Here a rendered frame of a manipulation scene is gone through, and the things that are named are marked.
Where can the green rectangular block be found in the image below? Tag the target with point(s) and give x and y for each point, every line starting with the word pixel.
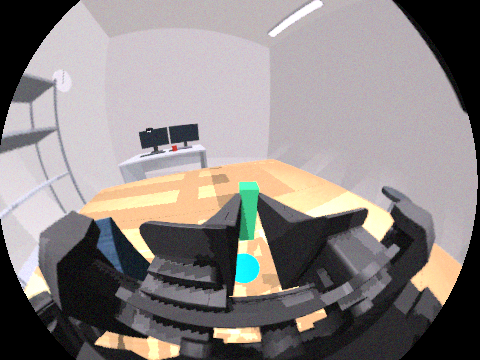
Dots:
pixel 249 191

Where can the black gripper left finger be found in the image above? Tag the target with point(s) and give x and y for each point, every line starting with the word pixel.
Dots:
pixel 216 239

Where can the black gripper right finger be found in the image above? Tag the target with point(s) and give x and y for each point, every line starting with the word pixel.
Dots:
pixel 294 238

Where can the cyan circle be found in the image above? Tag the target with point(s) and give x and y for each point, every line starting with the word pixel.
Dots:
pixel 247 268

